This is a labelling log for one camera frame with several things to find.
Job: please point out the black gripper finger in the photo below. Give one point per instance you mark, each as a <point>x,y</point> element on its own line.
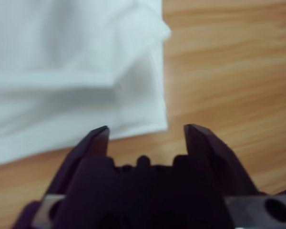
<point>85,152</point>
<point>219,162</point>

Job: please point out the white t-shirt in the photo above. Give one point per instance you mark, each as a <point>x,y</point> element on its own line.
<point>62,71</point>

